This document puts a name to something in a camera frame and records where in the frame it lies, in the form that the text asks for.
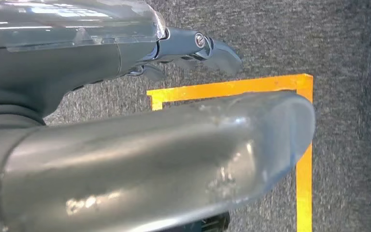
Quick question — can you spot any black robot leg part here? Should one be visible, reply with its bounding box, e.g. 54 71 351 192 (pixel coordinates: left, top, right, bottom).
169 212 231 232

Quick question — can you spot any yellow floor tape square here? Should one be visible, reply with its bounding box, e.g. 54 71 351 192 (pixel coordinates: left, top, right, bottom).
146 73 314 232

